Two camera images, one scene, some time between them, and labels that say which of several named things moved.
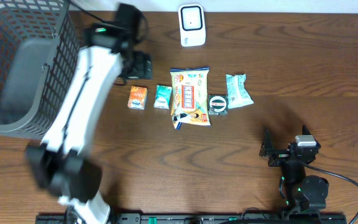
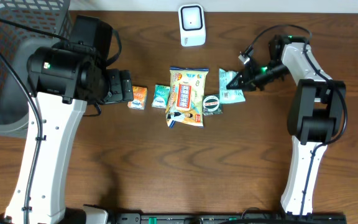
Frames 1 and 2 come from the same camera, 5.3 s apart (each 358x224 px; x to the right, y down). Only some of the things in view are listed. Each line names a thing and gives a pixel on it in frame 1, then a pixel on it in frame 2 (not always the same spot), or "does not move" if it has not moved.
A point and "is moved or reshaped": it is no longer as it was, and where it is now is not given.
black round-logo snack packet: [217, 104] is moved or reshaped
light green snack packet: [237, 93] is moved or reshaped
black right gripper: [279, 155] -> [248, 82]
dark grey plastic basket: [28, 48] does not move
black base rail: [202, 218] does not move
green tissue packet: [163, 97] does not move
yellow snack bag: [189, 88] is moved or reshaped
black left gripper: [140, 66] -> [126, 90]
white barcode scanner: [192, 24] does not move
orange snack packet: [137, 98] does not move
